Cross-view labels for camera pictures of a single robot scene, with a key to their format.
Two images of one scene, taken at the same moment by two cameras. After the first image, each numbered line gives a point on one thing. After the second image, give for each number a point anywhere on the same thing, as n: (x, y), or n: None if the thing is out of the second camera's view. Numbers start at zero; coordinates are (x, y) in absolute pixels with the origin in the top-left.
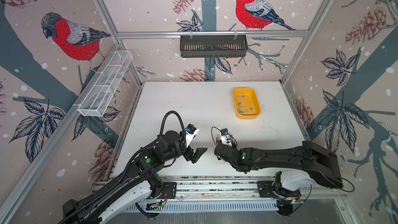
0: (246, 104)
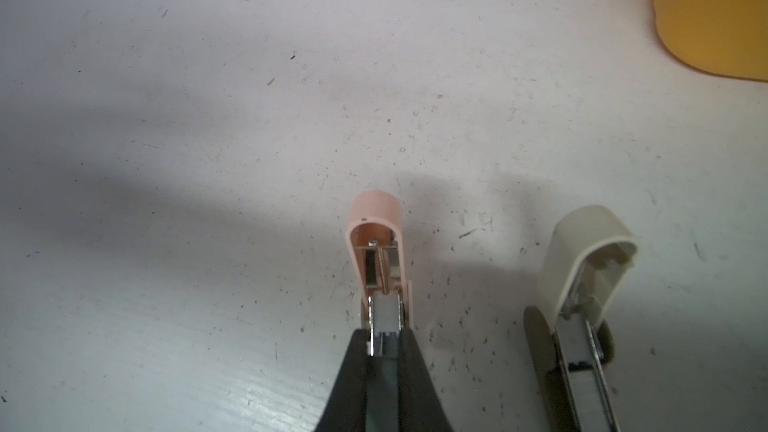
0: (711, 10)
